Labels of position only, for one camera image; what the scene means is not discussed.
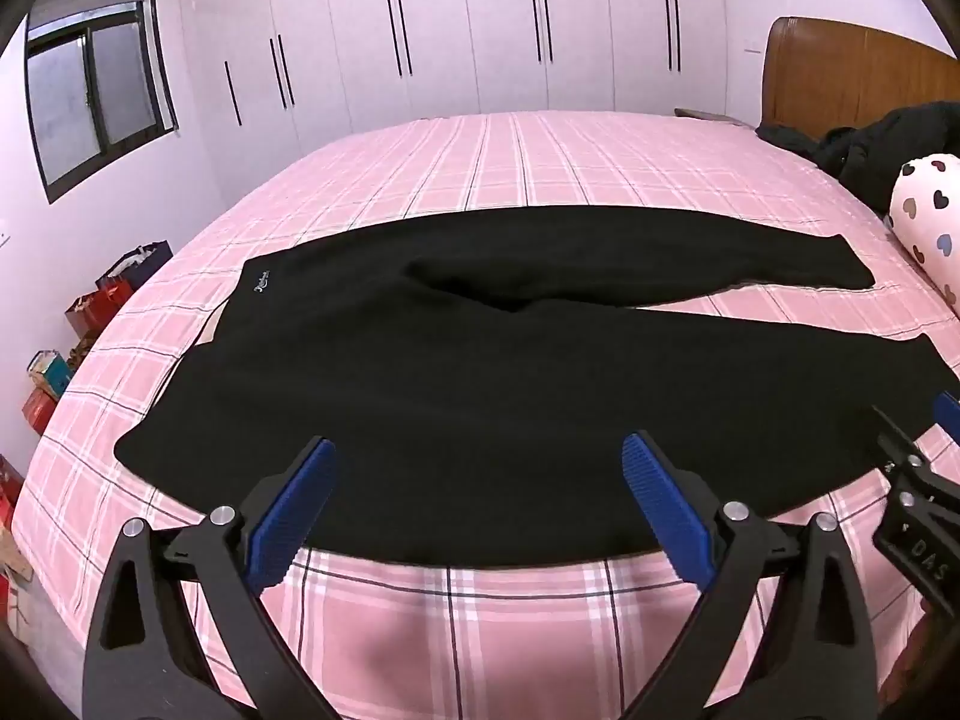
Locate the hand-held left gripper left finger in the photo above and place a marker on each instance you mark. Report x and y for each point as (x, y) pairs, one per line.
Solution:
(304, 499)

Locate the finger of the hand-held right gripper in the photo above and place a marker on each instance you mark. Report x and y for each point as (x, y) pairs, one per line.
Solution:
(900, 439)
(946, 420)

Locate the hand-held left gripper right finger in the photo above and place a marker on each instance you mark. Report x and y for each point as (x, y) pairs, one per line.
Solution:
(664, 502)

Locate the black pants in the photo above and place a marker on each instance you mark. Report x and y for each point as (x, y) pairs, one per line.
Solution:
(450, 405)

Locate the heart print pillow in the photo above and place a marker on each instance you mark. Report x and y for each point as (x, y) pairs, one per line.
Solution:
(926, 225)

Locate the red gift bag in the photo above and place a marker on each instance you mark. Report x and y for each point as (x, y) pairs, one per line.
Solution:
(97, 311)

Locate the stack of colourful boxes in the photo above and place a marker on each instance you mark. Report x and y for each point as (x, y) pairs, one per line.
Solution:
(46, 390)

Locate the dark clothing pile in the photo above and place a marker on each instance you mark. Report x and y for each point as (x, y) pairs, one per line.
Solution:
(885, 142)

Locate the bed with pink plaid sheet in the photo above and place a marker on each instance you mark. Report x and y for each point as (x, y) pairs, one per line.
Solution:
(525, 165)

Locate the wooden headboard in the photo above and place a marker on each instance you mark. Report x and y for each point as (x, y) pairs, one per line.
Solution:
(840, 67)

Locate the black framed window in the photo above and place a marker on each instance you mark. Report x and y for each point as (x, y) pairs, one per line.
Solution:
(90, 82)

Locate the white wardrobe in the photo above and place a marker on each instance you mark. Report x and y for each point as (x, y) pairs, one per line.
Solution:
(465, 22)

